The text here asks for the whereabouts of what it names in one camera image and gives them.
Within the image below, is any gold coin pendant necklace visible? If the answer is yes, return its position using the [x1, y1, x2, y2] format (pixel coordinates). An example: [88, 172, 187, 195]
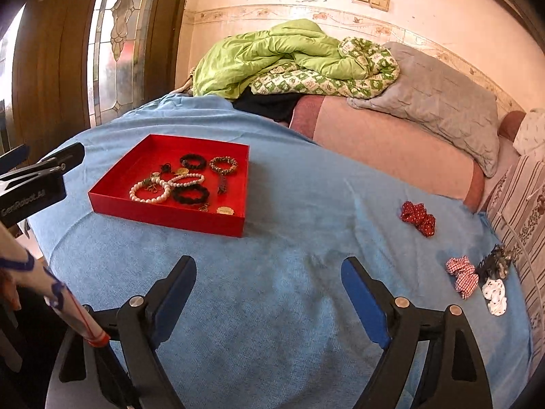
[198, 202, 237, 217]

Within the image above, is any green white patterned blanket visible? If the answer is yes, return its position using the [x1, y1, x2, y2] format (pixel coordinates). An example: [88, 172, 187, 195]
[249, 37, 401, 100]

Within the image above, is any light blue bed blanket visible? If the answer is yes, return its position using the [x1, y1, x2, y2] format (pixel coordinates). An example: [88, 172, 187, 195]
[30, 95, 531, 408]

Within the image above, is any red purple beaded hair clip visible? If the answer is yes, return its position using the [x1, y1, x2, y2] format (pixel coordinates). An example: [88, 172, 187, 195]
[217, 175, 227, 195]

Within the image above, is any black cloth under comforter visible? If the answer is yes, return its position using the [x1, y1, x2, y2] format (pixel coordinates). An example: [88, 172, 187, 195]
[232, 87, 303, 123]

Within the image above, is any striped floral pillow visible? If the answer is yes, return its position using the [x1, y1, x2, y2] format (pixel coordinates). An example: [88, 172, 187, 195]
[485, 108, 545, 376]

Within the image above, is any green quilted comforter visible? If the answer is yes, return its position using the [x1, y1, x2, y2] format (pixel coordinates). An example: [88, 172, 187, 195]
[192, 17, 372, 101]

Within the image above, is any dark brown wooden window frame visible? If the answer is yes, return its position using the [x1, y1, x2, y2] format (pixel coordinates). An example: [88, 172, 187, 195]
[5, 0, 185, 163]

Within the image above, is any black beaded bracelet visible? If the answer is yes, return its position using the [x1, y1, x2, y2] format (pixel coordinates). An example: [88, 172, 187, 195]
[179, 153, 208, 171]

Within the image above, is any red jewelry tray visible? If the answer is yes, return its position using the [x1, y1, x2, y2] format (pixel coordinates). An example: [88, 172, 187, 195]
[89, 134, 249, 237]

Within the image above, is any grey quilted pillow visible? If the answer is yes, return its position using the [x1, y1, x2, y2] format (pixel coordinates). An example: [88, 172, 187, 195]
[347, 42, 500, 178]

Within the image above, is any black white patterned scrunchie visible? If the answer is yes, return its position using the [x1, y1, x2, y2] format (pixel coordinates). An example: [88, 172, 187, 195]
[475, 245, 514, 285]

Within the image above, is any gold leopard bead bracelet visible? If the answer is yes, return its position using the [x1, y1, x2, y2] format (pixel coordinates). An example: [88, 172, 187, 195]
[208, 155, 238, 177]

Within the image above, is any red polka dot scrunchie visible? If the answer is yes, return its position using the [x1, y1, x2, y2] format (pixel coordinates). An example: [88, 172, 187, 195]
[400, 201, 436, 238]

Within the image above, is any amber and black earring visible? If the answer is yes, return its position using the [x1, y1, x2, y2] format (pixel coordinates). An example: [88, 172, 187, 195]
[159, 164, 189, 176]

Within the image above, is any white printed scrunchie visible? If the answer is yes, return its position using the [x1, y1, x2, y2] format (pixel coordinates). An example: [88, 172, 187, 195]
[481, 278, 507, 317]

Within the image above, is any stained glass window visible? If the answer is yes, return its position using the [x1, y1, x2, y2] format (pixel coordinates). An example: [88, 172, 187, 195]
[87, 0, 143, 127]

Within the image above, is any white pearl necklace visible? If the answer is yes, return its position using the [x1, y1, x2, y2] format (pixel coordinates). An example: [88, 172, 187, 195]
[128, 171, 206, 204]

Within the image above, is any red white checked scrunchie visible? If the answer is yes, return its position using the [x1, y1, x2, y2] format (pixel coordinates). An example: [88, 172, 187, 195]
[445, 256, 479, 300]

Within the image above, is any pink bed sheet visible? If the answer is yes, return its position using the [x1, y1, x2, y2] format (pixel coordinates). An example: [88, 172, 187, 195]
[290, 95, 485, 213]

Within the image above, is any black hair scrunchie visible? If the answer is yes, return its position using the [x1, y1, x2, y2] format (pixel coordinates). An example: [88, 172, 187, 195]
[172, 184, 210, 205]

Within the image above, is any white blue patterned cable wrap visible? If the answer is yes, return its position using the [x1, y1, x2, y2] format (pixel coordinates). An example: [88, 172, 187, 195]
[1, 224, 110, 348]

